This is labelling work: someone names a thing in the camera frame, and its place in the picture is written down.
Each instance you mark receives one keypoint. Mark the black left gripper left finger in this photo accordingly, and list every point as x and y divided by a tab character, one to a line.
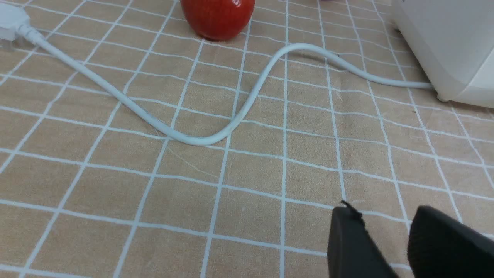
351	251

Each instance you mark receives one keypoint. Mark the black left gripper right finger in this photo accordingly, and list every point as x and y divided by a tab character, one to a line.
442	247

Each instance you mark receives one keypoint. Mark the white two-slot toaster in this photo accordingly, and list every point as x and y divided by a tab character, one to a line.
453	41

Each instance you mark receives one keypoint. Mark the orange checkered tablecloth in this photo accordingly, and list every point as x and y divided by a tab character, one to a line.
89	189

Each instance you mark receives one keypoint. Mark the red apple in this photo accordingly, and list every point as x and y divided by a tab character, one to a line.
218	20

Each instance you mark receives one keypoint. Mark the white power plug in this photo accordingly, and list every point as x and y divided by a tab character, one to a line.
11	19

